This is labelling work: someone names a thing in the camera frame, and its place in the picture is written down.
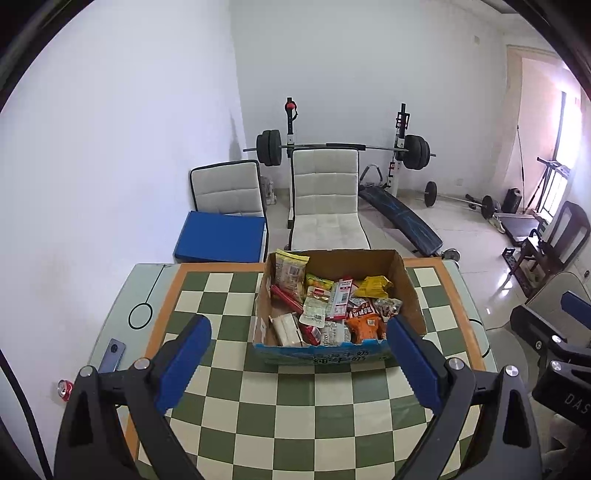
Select cardboard box blue print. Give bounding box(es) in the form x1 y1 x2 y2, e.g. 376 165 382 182
252 248 428 365

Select racked barbell black plates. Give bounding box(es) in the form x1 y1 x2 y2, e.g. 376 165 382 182
243 129 437 171

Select red sausage stick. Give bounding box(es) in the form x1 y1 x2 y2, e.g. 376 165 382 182
270 285 305 315

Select orange snack packet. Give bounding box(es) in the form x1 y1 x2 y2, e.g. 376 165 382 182
345 315 386 344

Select black perforated rack piece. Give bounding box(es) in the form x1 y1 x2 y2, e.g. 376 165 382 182
502 248 532 296

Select beige cracker packet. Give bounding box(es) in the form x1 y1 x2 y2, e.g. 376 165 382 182
272 249 310 301

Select small clear candy packet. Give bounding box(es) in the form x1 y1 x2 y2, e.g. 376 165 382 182
373 298 403 321

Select person's right forearm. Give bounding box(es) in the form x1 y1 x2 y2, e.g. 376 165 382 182
547 413 591 467

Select white quilted chair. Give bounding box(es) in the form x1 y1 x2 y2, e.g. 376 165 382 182
287 148 370 252

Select grey blue smartphone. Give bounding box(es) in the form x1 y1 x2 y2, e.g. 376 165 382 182
98 338 122 372

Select dark wooden chair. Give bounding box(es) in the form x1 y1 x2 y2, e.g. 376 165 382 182
510 200 591 296

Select black blue sit-up bench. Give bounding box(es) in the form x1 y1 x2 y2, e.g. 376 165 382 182
358 165 444 257

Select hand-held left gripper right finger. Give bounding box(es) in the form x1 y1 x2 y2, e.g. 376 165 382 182
387 316 543 480

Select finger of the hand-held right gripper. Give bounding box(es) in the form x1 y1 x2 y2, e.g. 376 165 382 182
510 305 568 356
561 291 591 330

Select red bordered white packet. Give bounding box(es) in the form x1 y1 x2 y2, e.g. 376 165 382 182
325 277 354 321

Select floor barbell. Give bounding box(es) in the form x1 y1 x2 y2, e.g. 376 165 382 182
424 181 495 219

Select checkered green white table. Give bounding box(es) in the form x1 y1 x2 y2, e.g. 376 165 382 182
88 257 492 480

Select clear wrapper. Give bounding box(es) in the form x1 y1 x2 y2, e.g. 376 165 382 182
318 320 352 347

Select black folding stand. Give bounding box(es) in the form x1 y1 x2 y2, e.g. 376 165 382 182
526 157 571 217

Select yellow snack packet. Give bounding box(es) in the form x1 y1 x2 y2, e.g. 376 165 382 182
355 275 394 300

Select red brown biscuit packet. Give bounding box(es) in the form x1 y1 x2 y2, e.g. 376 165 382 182
348 295 384 319

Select colourful candy ball packet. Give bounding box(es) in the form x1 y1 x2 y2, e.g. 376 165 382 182
305 273 334 296

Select grey shell chair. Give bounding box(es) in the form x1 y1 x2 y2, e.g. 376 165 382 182
524 271 591 333

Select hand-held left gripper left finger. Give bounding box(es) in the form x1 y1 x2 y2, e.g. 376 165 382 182
54 315 212 480

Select white chair black frame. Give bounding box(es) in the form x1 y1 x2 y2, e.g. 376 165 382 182
190 160 269 217

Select white wafer packet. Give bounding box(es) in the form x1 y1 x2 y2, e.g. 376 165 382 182
270 313 308 348

